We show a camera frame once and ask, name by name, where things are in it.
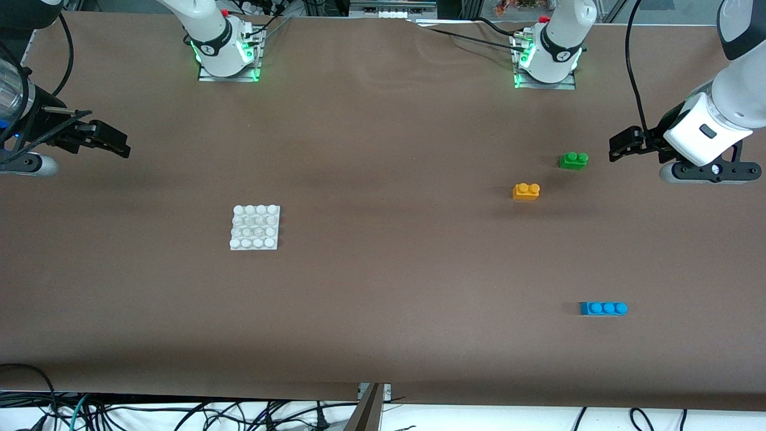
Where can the orange brown object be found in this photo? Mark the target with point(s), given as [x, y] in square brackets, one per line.
[514, 6]

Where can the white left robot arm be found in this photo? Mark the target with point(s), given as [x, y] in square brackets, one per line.
[559, 60]

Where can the blue three-stud block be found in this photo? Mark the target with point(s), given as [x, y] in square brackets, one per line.
[603, 309]

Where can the green two-stud block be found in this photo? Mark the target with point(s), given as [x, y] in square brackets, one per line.
[573, 161]

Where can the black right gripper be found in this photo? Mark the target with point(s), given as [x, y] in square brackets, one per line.
[43, 121]

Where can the brown table cover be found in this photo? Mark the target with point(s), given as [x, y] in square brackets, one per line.
[383, 299]

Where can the grey metal box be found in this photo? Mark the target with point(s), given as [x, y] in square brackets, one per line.
[389, 6]

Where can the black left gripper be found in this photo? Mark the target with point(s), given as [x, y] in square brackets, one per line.
[654, 142]

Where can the silver bracket plate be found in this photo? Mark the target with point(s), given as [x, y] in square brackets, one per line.
[386, 392]

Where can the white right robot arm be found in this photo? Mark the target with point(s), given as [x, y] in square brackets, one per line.
[212, 42]

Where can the yellow two-stud block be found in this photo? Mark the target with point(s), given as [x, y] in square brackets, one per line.
[525, 193]

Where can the dark aluminium profile beam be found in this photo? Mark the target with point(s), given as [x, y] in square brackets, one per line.
[366, 413]

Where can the white studded base plate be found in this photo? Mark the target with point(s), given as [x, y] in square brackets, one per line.
[255, 227]

